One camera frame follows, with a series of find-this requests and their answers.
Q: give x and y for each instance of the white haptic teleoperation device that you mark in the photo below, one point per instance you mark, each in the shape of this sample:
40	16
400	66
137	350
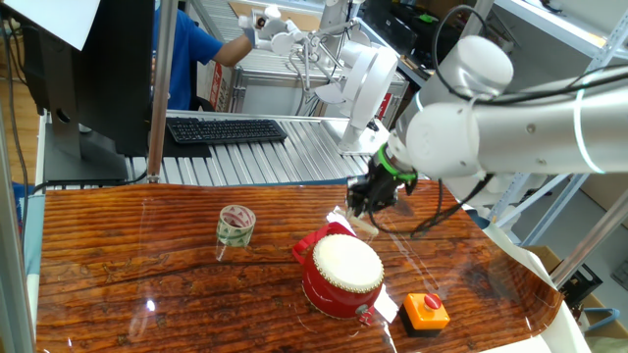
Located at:
368	78

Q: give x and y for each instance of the wood grain table sheet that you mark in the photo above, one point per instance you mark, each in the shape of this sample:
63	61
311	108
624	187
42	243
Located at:
147	274

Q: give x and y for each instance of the small red drum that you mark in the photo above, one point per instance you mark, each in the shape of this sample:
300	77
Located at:
333	294

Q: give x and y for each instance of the orange emergency stop button box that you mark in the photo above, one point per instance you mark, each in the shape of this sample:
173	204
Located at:
422	316

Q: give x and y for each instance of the brown wooden board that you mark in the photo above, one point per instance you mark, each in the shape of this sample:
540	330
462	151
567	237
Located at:
294	19

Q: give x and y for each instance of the red white printed carton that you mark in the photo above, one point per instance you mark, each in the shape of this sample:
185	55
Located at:
218	90

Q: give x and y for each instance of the small cardboard box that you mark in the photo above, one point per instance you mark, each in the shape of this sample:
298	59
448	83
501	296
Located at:
544	257

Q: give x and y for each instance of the open cardboard box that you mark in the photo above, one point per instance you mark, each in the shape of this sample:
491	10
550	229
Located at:
606	321

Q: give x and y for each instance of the black metal bracket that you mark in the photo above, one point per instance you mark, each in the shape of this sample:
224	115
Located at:
581	284

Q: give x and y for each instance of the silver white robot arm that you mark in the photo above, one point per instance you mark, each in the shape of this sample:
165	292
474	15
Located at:
515	127

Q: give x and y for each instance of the large cardboard box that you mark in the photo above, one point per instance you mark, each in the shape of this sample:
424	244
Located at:
613	188

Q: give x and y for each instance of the operator gloved hand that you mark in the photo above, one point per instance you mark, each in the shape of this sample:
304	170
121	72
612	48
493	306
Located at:
247	29

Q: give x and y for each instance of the aluminium frame strut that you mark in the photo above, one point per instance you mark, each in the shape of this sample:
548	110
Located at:
589	240

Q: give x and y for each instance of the black computer monitor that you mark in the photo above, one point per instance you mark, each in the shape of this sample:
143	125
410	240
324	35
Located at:
113	73

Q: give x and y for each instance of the white drumstick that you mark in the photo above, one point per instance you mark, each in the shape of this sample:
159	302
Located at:
364	225

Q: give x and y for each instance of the white metal shelf rack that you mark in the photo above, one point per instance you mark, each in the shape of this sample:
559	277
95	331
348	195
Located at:
554	206

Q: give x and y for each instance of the printed packing tape roll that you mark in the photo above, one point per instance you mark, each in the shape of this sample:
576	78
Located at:
235	237

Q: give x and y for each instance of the black keyboard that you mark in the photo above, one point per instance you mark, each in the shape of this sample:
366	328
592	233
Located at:
225	131

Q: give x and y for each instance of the round metal pole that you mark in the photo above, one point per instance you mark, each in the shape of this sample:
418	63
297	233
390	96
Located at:
159	122

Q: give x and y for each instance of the grey frame post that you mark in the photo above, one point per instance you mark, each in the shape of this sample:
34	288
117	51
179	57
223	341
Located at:
12	294

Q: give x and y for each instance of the white foam packing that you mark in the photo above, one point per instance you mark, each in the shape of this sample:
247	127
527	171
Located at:
483	191

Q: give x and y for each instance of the black desk mat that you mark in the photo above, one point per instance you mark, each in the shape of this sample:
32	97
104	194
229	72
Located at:
186	149

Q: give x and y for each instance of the operator blue shirt torso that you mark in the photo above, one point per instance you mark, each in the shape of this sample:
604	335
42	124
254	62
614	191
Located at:
189	54

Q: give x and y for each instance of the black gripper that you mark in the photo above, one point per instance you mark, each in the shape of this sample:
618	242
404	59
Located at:
387	179

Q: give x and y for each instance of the operator bare forearm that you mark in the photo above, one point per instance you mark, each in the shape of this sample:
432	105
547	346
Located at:
233	51

